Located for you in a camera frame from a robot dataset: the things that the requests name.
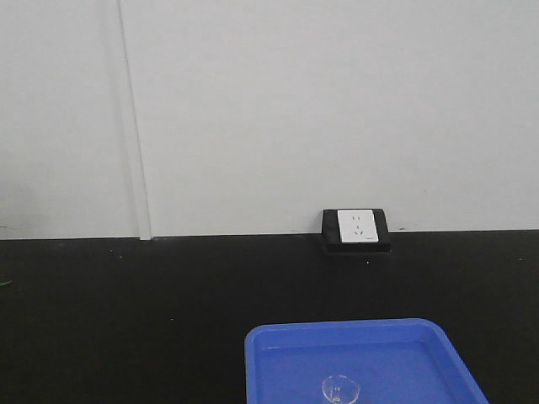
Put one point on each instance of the clear glass beaker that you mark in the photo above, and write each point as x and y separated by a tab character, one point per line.
340	389

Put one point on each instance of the black socket mounting box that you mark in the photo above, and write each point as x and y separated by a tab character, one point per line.
334	246

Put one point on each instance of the blue plastic tray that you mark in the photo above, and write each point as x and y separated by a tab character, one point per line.
394	361

